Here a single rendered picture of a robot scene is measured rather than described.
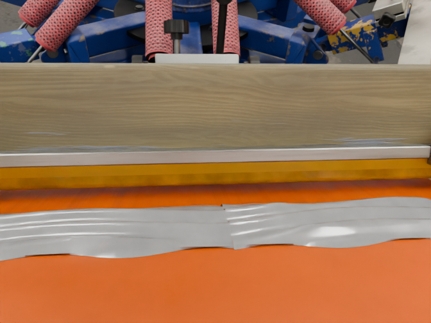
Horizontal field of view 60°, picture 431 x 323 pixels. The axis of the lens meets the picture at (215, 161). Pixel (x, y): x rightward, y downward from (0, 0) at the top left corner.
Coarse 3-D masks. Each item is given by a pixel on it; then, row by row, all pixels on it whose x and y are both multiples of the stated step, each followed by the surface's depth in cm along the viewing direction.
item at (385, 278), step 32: (224, 192) 32; (256, 192) 32; (288, 192) 32; (320, 192) 32; (352, 192) 32; (384, 192) 32; (416, 192) 32; (256, 256) 21; (288, 256) 21; (320, 256) 21; (352, 256) 21; (384, 256) 21; (416, 256) 21; (256, 288) 18; (288, 288) 18; (320, 288) 18; (352, 288) 18; (384, 288) 18; (416, 288) 18; (288, 320) 16; (320, 320) 16; (352, 320) 16; (384, 320) 16; (416, 320) 16
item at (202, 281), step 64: (0, 192) 31; (64, 192) 31; (128, 192) 32; (192, 192) 32; (64, 256) 21; (192, 256) 21; (0, 320) 16; (64, 320) 16; (128, 320) 16; (192, 320) 16; (256, 320) 16
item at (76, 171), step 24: (0, 168) 29; (24, 168) 30; (48, 168) 30; (72, 168) 30; (96, 168) 30; (120, 168) 30; (144, 168) 31; (168, 168) 31; (192, 168) 31; (216, 168) 31; (240, 168) 31; (264, 168) 32; (288, 168) 32; (312, 168) 32; (336, 168) 32; (360, 168) 33; (384, 168) 33; (408, 168) 33
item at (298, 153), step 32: (0, 160) 27; (32, 160) 27; (64, 160) 28; (96, 160) 28; (128, 160) 28; (160, 160) 28; (192, 160) 29; (224, 160) 29; (256, 160) 29; (288, 160) 29; (320, 160) 30
